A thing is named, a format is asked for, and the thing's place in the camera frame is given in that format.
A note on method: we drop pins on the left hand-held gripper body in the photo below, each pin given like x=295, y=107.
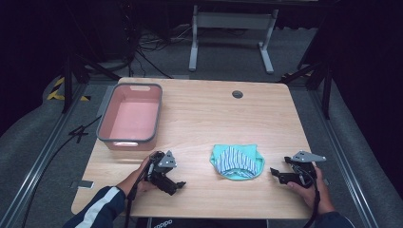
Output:
x=166, y=161

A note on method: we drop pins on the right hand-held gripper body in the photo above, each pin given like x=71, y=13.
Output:
x=305, y=163

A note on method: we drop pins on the teal striped cloth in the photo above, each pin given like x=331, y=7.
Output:
x=237, y=162

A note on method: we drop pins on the pink basin with grey rim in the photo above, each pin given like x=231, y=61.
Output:
x=133, y=118

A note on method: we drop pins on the person's left hand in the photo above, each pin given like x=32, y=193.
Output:
x=137, y=180

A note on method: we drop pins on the person's right hand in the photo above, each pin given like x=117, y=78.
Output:
x=313, y=198

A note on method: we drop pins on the black metal stand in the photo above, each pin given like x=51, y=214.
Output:
x=326, y=91
x=68, y=82

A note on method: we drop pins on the grey table grommet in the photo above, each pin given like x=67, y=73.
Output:
x=237, y=94

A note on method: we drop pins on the grey tape patch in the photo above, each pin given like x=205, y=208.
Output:
x=83, y=184

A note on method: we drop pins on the yellow black floor tape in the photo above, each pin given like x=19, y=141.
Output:
x=53, y=93

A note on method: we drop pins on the metal floor rail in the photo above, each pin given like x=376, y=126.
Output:
x=345, y=158
x=31, y=177

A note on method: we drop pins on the grey metal desk frame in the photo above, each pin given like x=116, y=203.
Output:
x=233, y=20

